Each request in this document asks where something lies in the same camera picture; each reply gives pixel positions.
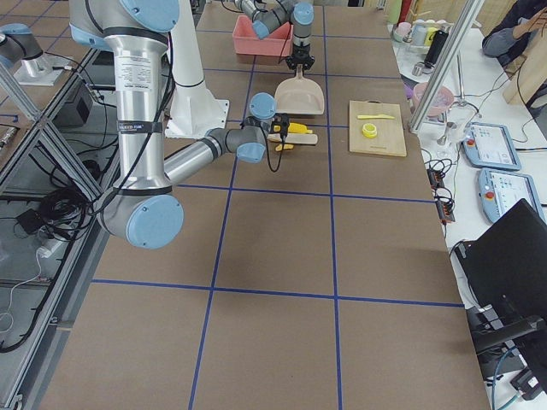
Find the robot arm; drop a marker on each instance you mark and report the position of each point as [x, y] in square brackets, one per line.
[284, 31]
[140, 206]

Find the black laptop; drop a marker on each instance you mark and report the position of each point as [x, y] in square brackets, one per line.
[506, 266]

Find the beige dustpan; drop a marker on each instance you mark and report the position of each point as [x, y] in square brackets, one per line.
[299, 95]

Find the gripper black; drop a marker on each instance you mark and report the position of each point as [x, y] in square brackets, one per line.
[301, 52]
[279, 121]

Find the tan toy ginger root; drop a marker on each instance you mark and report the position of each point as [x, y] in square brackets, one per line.
[282, 147]

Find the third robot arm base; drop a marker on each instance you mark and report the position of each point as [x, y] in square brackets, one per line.
[18, 45]

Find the black bottle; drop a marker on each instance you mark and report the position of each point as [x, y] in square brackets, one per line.
[438, 41]

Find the lower teach pendant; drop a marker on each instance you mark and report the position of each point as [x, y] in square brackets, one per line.
[500, 190]

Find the teach pendant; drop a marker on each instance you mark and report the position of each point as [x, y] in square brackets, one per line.
[490, 145]
[500, 190]

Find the person in dark clothes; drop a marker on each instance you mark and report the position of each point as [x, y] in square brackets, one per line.
[511, 36]

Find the aluminium frame post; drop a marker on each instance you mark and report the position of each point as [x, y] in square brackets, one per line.
[449, 52]

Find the yellow toy corn cob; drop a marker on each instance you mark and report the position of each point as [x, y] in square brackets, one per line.
[299, 128]

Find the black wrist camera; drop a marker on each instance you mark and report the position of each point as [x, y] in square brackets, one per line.
[286, 122]

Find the pink bowl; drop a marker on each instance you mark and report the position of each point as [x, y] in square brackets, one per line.
[440, 103]

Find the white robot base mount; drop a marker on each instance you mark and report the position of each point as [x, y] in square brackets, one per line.
[194, 109]

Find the yellow lemon slices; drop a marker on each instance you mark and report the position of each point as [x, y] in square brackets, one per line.
[369, 130]

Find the wooden cutting board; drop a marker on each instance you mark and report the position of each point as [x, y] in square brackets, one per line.
[390, 140]

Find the upper teach pendant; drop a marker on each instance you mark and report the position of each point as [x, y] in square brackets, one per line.
[490, 145]

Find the white hand brush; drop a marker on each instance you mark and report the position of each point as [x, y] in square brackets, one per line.
[295, 138]

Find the yellow plastic knife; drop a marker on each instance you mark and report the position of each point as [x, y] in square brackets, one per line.
[375, 117]

